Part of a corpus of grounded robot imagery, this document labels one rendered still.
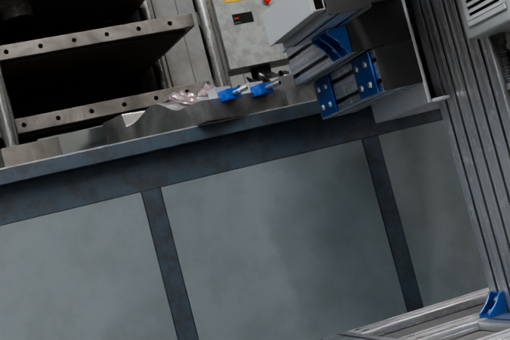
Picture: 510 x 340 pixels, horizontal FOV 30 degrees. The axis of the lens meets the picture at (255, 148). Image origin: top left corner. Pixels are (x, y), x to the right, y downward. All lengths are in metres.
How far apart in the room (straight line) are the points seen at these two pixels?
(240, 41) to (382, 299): 1.29
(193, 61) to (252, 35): 1.80
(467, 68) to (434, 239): 0.87
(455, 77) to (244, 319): 0.88
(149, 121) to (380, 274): 0.75
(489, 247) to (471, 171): 0.16
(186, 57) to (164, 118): 2.80
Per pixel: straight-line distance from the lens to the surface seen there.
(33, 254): 2.35
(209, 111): 2.39
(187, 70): 5.30
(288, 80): 2.59
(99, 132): 3.24
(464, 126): 1.98
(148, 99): 3.31
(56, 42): 3.29
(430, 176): 2.72
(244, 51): 3.52
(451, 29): 1.97
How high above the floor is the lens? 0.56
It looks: 3 degrees up
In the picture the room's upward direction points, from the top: 14 degrees counter-clockwise
